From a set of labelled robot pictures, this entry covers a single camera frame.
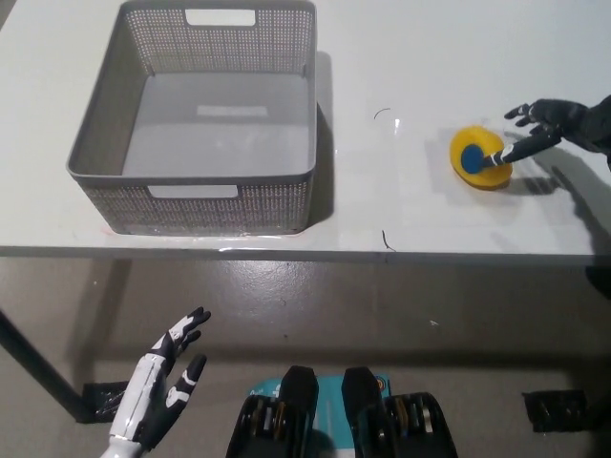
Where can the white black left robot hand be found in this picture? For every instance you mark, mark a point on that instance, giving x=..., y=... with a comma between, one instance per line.
x=153, y=386

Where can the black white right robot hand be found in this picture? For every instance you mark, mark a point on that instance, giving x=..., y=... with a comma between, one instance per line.
x=556, y=117

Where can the black round object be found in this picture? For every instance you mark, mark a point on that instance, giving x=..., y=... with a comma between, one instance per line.
x=600, y=284

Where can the yellow duck toy blue spot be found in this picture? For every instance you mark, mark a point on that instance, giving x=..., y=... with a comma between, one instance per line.
x=470, y=136

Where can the grey perforated plastic basket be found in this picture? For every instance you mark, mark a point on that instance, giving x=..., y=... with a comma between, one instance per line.
x=205, y=143

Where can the black table leg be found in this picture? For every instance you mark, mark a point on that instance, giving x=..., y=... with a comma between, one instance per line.
x=43, y=365

